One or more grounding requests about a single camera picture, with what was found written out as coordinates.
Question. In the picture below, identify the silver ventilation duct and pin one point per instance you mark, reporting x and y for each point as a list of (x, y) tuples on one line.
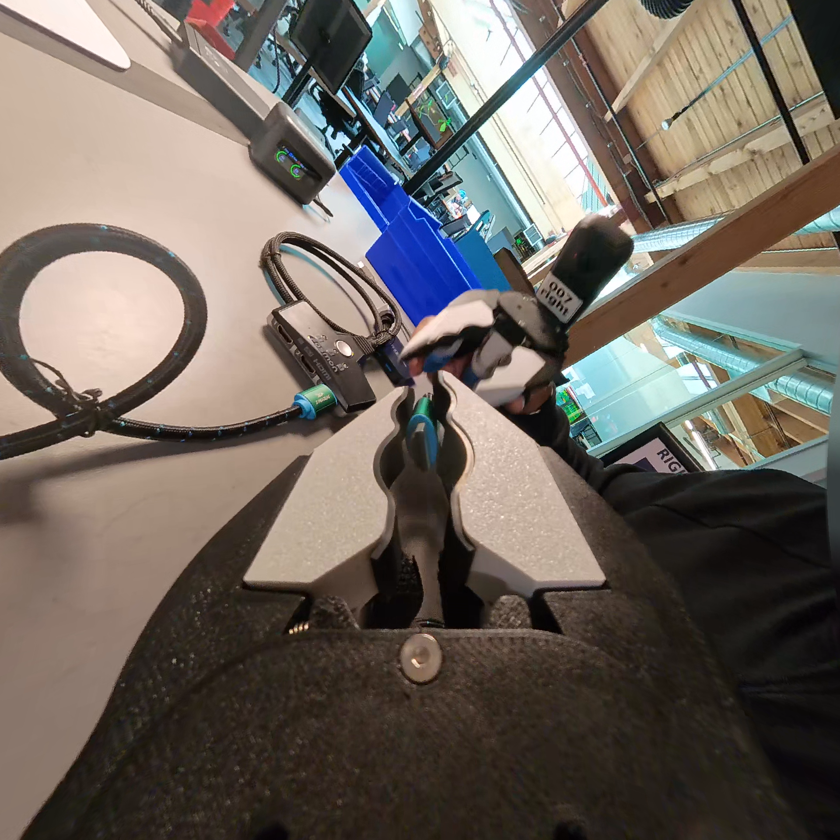
[(689, 229), (741, 358)]

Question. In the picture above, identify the white flat pad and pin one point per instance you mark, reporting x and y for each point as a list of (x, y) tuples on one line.
[(59, 26)]

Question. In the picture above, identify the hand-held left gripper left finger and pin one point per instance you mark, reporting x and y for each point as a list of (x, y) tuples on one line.
[(315, 525)]

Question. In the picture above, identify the black hdmi switch box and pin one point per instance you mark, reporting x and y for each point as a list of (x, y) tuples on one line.
[(328, 367)]

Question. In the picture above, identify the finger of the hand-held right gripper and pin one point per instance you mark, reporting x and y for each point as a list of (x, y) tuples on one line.
[(459, 315), (512, 377)]

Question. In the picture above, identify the black metal pole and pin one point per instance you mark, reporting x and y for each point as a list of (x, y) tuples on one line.
[(505, 92)]

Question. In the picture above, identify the red plastic box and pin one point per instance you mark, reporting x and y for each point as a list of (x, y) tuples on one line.
[(210, 12)]

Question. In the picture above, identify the person's right forearm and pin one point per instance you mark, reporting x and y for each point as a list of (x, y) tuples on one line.
[(722, 558)]

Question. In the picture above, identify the dark blue adapter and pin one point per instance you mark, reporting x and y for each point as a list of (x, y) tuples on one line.
[(394, 358)]

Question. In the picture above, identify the blue plastic bin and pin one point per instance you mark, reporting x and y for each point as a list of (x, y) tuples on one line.
[(367, 177), (420, 262)]

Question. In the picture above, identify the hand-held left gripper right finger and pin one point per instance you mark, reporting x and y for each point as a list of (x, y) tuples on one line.
[(525, 512)]

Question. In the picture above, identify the wooden beam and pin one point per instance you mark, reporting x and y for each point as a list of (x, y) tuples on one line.
[(709, 256)]

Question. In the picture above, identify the long black box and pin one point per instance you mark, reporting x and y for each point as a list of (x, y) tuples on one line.
[(216, 72)]

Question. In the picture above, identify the black framed sign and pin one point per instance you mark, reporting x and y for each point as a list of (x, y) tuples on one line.
[(656, 453)]

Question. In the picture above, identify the person's right hand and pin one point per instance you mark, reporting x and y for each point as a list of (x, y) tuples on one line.
[(533, 400)]

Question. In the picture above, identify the black computer monitor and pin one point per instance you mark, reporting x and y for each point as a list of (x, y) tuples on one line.
[(331, 39)]

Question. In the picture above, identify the black power station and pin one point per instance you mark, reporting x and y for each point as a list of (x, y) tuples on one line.
[(289, 131)]

